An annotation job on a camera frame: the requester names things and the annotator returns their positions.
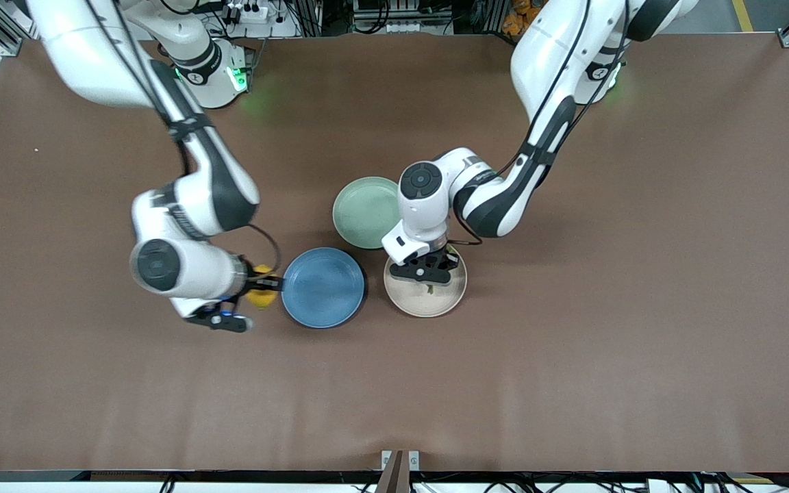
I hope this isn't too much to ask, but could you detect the blue plate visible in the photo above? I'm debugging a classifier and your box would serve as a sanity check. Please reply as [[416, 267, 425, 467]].
[[281, 247, 368, 329]]

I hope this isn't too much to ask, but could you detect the white power strip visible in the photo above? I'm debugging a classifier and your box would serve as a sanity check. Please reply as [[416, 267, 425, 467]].
[[220, 2, 271, 25]]

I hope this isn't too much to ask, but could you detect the metal table edge bracket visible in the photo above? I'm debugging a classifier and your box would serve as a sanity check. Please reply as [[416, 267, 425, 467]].
[[375, 450, 421, 493]]

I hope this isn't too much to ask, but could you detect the bag of orange fruit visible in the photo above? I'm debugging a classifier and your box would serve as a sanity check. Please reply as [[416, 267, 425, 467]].
[[502, 0, 539, 36]]

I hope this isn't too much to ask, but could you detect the yellow lemon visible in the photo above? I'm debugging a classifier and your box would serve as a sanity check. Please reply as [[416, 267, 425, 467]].
[[245, 264, 280, 309]]

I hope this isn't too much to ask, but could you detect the pale green plate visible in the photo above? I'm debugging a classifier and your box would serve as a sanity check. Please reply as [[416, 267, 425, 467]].
[[332, 177, 403, 250]]

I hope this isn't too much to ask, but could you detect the beige plate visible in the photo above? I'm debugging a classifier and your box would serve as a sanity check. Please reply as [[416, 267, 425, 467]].
[[384, 243, 468, 318]]

